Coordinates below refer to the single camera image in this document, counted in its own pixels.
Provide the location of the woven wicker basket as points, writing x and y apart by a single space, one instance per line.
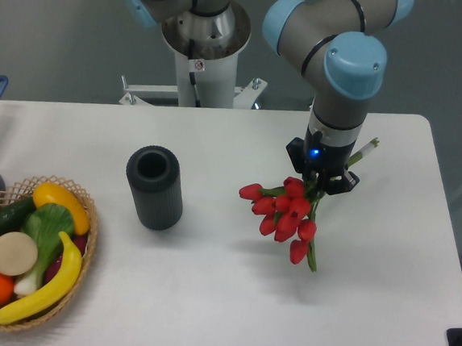
23 189

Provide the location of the green cucumber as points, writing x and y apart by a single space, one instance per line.
12 216

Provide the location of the dark grey ribbed vase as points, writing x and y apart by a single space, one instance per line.
153 173

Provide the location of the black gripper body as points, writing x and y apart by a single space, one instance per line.
322 158

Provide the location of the dark red vegetable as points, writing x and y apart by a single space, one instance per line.
51 271

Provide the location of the red tulip bouquet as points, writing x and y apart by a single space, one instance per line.
289 213

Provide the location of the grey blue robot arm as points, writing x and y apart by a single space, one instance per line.
331 44

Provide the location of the yellow banana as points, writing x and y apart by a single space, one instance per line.
52 292

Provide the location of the beige round disc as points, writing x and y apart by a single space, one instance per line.
18 253

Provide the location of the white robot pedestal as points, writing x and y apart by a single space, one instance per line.
206 51

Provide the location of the green bok choy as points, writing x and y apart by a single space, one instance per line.
43 227

